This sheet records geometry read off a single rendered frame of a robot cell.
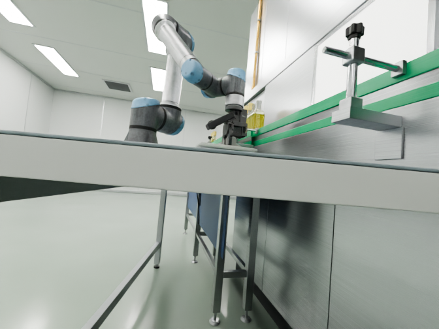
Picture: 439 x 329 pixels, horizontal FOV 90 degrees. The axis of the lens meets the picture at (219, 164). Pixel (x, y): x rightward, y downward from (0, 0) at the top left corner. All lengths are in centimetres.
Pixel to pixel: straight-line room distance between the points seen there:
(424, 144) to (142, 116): 87
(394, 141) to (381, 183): 28
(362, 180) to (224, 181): 11
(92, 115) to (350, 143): 711
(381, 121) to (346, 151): 13
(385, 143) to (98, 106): 719
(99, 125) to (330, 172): 715
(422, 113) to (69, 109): 747
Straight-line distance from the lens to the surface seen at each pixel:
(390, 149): 49
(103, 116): 729
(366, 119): 44
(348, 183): 20
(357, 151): 54
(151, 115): 99
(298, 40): 134
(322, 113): 69
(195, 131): 709
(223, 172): 17
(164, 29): 109
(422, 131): 47
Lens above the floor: 73
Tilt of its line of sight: 3 degrees up
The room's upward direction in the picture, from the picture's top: 5 degrees clockwise
